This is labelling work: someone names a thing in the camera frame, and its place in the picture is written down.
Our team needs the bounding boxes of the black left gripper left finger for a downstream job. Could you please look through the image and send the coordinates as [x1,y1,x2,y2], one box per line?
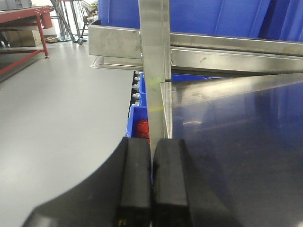
[23,137,151,227]

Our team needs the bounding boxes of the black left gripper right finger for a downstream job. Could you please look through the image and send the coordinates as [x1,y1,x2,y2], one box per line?
[152,139,242,227]

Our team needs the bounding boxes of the red parts in bin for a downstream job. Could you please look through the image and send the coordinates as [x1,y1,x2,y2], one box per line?
[135,119,150,143]

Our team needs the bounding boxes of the blue bin with red parts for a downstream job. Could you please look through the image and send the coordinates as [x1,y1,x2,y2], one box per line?
[125,105,151,190]

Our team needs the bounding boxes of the blue bin behind lower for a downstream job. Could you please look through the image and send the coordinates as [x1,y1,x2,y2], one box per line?
[139,72,147,106]

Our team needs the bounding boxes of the large blue bin upper shelf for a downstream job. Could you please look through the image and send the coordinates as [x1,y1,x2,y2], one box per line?
[94,0,303,42]

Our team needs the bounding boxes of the wheeled metal cart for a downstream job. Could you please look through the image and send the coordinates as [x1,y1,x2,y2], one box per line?
[51,0,98,45]

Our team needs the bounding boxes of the cardboard box under workbench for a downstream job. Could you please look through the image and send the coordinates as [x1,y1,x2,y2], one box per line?
[6,30,42,47]

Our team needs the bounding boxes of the red metal workbench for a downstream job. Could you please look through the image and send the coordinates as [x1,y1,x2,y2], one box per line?
[0,5,53,75]

